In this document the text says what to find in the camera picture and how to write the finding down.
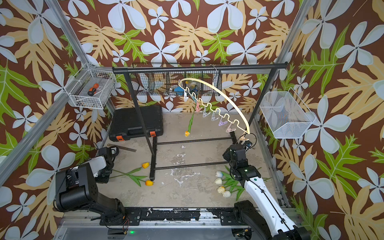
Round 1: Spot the black wire wall basket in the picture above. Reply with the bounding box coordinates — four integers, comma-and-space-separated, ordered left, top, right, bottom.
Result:
130, 66, 223, 97

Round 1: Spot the orange tulip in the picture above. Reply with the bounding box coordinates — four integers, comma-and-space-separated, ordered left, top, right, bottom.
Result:
127, 175, 154, 187

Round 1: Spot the black plastic tool case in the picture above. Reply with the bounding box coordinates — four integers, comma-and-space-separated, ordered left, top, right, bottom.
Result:
109, 105, 164, 142

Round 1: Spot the white wire basket left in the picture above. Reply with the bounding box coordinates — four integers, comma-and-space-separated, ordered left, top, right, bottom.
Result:
66, 64, 116, 110

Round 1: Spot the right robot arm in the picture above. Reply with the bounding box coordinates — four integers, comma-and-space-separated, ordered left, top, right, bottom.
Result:
223, 144, 311, 240

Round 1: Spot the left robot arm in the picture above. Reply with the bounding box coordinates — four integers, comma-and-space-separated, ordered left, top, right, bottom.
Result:
54, 147, 128, 227

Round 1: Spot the metal ruler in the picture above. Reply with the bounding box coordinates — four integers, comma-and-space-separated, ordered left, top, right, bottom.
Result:
107, 144, 137, 153

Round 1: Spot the clear plastic jar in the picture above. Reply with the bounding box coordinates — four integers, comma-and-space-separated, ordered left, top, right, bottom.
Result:
187, 81, 201, 95

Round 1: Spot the white mesh basket right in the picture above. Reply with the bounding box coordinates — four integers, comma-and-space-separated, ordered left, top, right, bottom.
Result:
260, 88, 316, 139

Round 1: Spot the red black screwdriver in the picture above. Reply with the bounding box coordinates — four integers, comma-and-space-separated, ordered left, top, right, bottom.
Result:
87, 84, 99, 97

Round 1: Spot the blue object in basket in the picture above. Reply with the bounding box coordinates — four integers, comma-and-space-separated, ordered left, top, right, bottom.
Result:
174, 87, 185, 97

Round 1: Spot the black metal clothes rack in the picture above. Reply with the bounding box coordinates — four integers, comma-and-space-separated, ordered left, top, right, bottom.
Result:
112, 62, 288, 182

